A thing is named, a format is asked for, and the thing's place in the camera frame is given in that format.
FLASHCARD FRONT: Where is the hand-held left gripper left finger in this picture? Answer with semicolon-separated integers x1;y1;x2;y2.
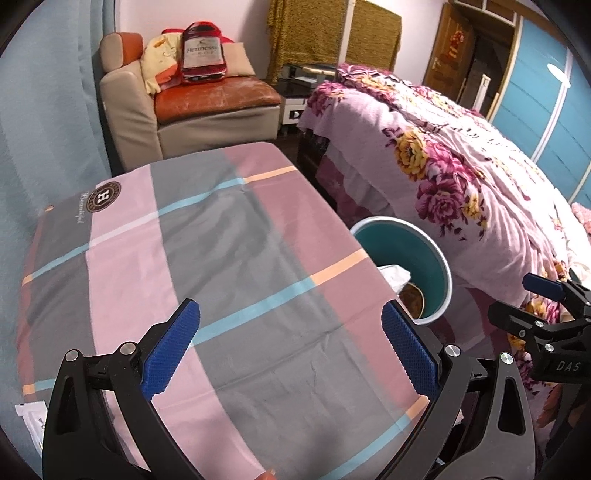
41;298;201;480

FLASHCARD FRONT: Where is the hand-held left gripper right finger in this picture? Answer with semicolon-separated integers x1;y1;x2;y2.
376;300;536;480

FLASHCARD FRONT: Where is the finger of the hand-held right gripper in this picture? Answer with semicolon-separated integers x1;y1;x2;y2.
487;300;578;352
524;272;591;319

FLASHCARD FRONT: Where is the tan paper bowl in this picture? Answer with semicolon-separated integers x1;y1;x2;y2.
399;284;426;319

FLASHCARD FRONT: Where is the teal plastic waste bin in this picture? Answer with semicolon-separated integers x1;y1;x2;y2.
349;216;452;326

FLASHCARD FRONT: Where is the pink plush pillow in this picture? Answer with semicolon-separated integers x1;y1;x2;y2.
571;202;591;236

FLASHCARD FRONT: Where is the pink grey checked tablecloth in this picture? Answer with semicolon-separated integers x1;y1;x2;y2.
16;141;432;480

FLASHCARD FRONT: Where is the floral pink bedspread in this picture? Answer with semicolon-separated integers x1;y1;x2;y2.
298;64;591;439

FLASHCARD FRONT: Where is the white plastic packet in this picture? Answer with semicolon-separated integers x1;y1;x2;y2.
14;401;47;450

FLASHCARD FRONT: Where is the blue sliding wardrobe door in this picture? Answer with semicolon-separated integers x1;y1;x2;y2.
489;4;591;208

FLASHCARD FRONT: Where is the white wooden board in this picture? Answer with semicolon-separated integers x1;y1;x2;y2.
459;74;499;121

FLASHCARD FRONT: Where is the beige orange armchair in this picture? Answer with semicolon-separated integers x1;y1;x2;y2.
100;31;283;169

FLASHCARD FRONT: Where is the brown wooden door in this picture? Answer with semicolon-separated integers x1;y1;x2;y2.
425;2;476;112

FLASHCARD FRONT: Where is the black white nightstand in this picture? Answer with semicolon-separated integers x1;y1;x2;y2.
277;62;338;137

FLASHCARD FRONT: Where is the yellow plush pillow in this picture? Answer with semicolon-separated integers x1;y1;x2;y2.
140;33;183;95

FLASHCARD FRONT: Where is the beige cushion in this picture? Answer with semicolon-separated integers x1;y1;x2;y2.
222;41;256;77

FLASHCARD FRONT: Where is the leopard print cloth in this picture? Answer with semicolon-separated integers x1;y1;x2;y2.
346;0;402;72
268;0;354;84

